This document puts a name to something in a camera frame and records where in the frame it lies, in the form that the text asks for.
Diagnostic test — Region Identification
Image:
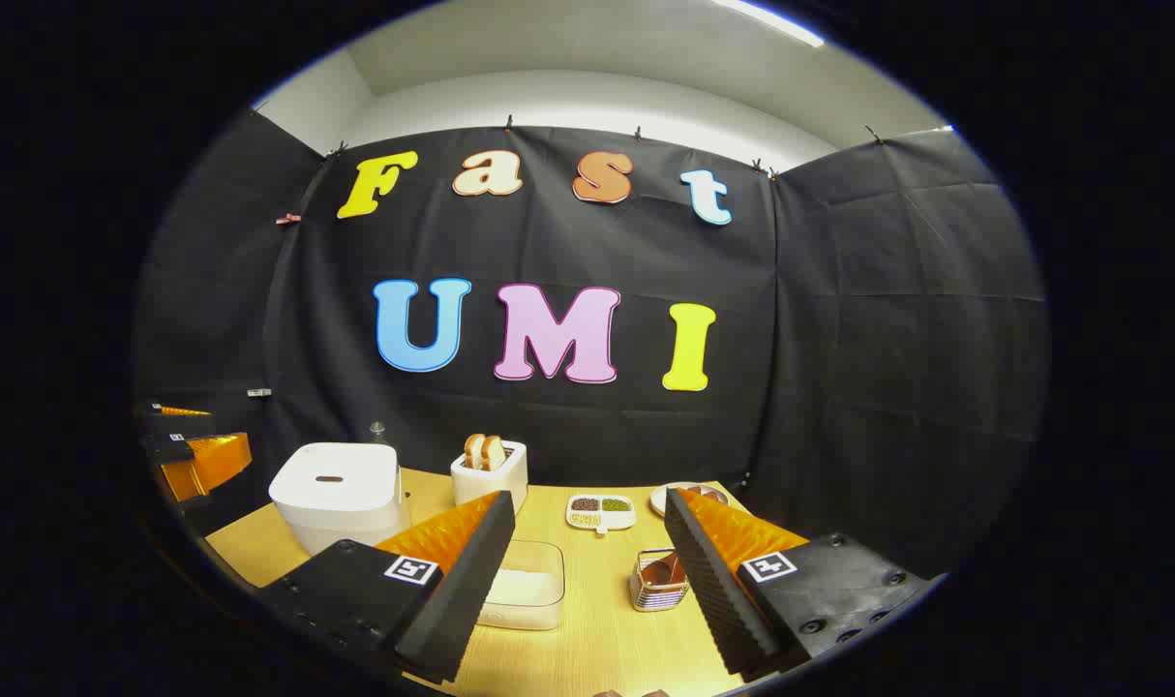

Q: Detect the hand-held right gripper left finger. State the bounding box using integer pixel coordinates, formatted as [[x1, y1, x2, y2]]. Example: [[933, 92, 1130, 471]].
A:
[[256, 490, 518, 684]]

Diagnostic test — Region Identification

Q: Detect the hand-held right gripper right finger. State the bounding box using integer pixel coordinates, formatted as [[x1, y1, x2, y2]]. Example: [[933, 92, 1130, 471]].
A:
[[663, 487, 949, 681]]

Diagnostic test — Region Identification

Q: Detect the dark wooden spoon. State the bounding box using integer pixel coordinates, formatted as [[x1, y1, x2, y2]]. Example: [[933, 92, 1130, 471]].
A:
[[641, 552, 687, 590]]

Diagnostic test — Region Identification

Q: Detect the metal wire chopstick holder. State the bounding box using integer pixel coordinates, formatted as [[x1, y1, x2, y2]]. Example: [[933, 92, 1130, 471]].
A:
[[630, 548, 690, 613]]

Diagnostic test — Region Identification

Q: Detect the white rice cooker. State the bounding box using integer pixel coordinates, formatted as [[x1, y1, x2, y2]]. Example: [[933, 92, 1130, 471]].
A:
[[268, 442, 412, 557]]

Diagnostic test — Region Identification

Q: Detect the clear plastic container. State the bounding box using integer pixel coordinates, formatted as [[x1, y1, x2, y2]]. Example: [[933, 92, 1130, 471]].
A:
[[476, 539, 566, 631]]

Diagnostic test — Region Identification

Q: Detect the white toaster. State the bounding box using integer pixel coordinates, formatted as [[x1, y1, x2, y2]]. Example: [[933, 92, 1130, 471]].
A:
[[450, 440, 528, 516]]

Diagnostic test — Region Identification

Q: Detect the white round plate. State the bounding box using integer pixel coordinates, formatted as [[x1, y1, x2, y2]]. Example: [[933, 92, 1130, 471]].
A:
[[649, 482, 730, 517]]

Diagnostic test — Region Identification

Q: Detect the white divided dish of beans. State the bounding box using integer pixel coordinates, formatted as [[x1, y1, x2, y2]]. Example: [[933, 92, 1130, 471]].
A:
[[565, 494, 637, 536]]

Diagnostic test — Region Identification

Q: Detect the black backdrop cloth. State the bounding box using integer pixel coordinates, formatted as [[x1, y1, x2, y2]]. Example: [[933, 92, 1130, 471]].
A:
[[133, 108, 1049, 582]]

